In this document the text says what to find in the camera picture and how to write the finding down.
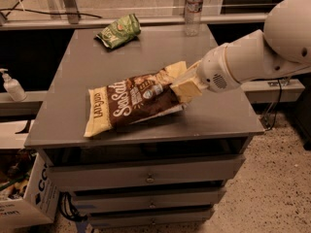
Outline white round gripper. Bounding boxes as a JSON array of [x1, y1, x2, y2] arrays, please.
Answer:
[[170, 44, 240, 103]]

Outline brown sea salt chip bag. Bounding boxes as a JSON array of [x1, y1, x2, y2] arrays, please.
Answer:
[[85, 61, 187, 137]]

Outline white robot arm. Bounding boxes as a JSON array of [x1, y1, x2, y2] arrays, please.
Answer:
[[170, 0, 311, 103]]

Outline green jalapeno chip bag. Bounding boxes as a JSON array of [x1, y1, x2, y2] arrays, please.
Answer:
[[96, 14, 141, 50]]

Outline clear plastic water bottle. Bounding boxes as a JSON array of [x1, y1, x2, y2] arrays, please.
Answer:
[[185, 0, 204, 36]]

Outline grey drawer cabinet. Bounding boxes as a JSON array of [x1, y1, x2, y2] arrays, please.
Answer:
[[25, 25, 263, 218]]

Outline top grey drawer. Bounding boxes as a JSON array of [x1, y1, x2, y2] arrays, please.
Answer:
[[49, 154, 245, 191]]

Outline grey drawer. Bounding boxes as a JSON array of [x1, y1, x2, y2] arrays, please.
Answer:
[[73, 187, 225, 214], [89, 208, 214, 228], [49, 154, 245, 191]]

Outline middle grey drawer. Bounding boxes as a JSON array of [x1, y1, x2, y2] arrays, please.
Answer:
[[73, 187, 225, 214]]

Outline bottom grey drawer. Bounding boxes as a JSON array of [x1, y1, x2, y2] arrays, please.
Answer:
[[89, 208, 214, 228]]

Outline white pump dispenser bottle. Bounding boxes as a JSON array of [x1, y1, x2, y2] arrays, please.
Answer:
[[0, 68, 26, 102]]

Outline white cardboard box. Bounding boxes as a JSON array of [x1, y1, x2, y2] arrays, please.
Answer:
[[0, 119, 61, 231]]

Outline black cable bundle under cabinet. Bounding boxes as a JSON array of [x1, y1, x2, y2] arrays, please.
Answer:
[[58, 191, 89, 223]]

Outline black cable on floor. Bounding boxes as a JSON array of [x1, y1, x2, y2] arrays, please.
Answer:
[[0, 7, 103, 19]]

